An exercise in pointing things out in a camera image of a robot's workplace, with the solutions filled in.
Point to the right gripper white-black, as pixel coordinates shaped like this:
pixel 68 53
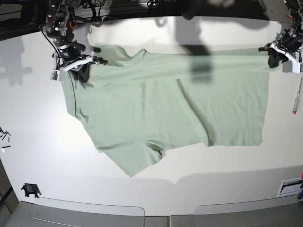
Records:
pixel 68 56

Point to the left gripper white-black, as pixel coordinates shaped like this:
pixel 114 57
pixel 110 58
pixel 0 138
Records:
pixel 288 50

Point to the light green T-shirt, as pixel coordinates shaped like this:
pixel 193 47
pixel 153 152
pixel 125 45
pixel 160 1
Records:
pixel 135 107

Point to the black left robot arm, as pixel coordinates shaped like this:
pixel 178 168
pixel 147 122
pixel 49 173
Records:
pixel 295 8

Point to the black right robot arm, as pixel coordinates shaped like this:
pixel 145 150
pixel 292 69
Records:
pixel 61 21

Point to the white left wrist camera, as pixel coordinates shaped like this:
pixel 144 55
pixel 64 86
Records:
pixel 292 67

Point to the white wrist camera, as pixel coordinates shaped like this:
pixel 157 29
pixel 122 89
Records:
pixel 292 67
pixel 58 75

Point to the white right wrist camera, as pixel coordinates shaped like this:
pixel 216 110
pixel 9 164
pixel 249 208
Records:
pixel 58 75

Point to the black plastic bracket part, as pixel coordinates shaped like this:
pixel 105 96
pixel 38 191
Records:
pixel 31 189

